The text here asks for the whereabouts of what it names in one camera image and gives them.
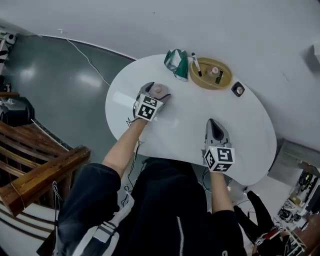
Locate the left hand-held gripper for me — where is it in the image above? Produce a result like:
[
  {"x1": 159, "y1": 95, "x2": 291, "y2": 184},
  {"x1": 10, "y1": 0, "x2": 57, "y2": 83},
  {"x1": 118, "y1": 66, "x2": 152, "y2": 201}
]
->
[{"x1": 133, "y1": 81, "x2": 172, "y2": 123}]

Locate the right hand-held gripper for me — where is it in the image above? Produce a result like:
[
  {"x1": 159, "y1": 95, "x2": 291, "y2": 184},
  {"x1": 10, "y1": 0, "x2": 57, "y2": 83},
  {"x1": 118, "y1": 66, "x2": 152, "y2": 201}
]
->
[{"x1": 201, "y1": 118, "x2": 237, "y2": 173}]

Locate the pink round container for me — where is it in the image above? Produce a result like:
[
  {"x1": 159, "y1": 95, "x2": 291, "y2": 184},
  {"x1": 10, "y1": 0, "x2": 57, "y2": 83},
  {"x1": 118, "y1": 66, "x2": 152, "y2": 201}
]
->
[{"x1": 151, "y1": 83, "x2": 169, "y2": 100}]

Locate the person's right forearm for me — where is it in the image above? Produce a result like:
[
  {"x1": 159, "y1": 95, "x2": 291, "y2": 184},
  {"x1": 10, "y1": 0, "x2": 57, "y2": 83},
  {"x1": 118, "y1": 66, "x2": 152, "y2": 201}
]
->
[{"x1": 208, "y1": 170, "x2": 236, "y2": 215}]

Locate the person's left forearm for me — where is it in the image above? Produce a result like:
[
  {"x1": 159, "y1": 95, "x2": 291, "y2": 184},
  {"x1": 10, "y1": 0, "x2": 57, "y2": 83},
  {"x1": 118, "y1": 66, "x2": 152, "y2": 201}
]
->
[{"x1": 102, "y1": 118, "x2": 149, "y2": 180}]

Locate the white kidney-shaped desk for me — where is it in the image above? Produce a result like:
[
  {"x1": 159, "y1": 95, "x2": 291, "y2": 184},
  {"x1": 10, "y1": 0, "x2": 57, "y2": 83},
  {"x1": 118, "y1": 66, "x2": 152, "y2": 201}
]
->
[{"x1": 104, "y1": 53, "x2": 278, "y2": 187}]

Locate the green and white bag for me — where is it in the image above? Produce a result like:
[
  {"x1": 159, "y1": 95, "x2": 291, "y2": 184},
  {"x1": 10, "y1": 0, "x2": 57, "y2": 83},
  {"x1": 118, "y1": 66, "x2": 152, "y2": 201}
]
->
[{"x1": 163, "y1": 48, "x2": 189, "y2": 83}]

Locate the round wooden tray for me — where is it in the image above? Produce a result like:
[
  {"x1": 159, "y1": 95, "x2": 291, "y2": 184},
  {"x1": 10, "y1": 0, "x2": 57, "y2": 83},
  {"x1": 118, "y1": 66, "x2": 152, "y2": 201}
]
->
[{"x1": 187, "y1": 57, "x2": 234, "y2": 91}]

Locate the black makeup compact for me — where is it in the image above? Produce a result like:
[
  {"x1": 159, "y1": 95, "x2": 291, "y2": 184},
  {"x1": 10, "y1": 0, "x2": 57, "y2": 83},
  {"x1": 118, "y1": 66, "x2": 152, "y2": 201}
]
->
[{"x1": 231, "y1": 81, "x2": 246, "y2": 98}]

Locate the black and white pen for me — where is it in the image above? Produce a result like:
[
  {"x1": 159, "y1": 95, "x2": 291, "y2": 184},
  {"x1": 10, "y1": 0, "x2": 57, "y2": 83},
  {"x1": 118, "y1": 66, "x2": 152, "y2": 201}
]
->
[{"x1": 190, "y1": 52, "x2": 203, "y2": 77}]

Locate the pink capped jar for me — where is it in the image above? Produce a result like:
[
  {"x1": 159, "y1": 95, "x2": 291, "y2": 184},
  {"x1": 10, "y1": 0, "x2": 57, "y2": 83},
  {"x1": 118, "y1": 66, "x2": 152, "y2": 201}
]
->
[{"x1": 206, "y1": 66, "x2": 221, "y2": 81}]

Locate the person's black jacket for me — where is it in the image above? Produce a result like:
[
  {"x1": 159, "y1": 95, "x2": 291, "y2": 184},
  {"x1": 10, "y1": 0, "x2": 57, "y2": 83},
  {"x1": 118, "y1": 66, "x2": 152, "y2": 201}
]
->
[{"x1": 55, "y1": 157, "x2": 247, "y2": 256}]

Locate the brown wooden stair railing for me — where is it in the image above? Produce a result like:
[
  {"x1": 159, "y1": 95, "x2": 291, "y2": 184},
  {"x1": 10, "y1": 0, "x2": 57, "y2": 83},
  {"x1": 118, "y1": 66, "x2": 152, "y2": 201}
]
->
[{"x1": 0, "y1": 120, "x2": 92, "y2": 217}]

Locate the black bag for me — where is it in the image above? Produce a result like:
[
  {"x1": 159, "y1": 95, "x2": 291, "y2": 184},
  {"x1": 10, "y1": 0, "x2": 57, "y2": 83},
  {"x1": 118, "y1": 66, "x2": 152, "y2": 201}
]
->
[{"x1": 0, "y1": 96, "x2": 35, "y2": 128}]

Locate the white floor cable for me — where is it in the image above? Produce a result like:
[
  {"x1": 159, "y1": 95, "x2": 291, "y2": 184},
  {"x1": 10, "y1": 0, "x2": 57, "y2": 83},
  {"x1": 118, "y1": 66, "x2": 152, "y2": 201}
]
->
[{"x1": 64, "y1": 36, "x2": 112, "y2": 87}]

